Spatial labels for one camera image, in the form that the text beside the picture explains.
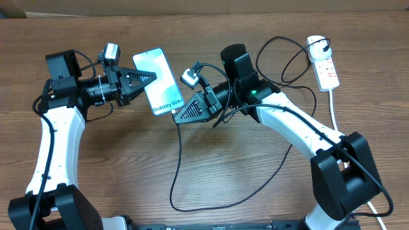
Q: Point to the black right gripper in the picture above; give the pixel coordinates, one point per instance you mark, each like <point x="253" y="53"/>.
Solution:
<point x="208" y="104"/>

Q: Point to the white USB charger plug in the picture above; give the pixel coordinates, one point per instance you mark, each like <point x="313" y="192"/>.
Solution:
<point x="318" y="48"/>

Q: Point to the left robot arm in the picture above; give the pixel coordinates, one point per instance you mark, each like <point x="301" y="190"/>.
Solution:
<point x="53" y="199"/>

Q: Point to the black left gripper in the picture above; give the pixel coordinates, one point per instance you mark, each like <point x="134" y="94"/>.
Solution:
<point x="126" y="74"/>

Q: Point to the blue Samsung Galaxy smartphone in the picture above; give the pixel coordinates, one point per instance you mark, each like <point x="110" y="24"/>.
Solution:
<point x="163" y="93"/>

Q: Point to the brown cardboard backdrop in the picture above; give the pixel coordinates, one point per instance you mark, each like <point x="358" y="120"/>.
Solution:
<point x="52" y="8"/>

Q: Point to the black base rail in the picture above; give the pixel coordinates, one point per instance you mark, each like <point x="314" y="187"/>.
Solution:
<point x="223" y="226"/>

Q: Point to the white power strip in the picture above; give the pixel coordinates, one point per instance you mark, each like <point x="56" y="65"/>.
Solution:
<point x="326" y="75"/>

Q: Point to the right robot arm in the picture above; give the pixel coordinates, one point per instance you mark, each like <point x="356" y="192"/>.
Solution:
<point x="344" y="174"/>

